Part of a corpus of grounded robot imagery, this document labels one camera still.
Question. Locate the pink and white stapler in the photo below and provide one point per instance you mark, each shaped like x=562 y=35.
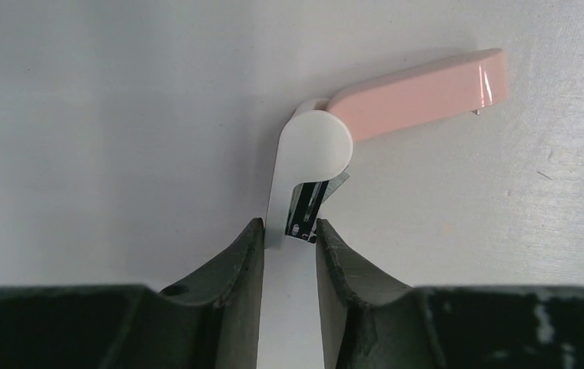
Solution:
x=315 y=146

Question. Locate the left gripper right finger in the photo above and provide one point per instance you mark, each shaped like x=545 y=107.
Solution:
x=369 y=319

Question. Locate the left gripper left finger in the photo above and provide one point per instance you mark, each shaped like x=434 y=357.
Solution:
x=209 y=319

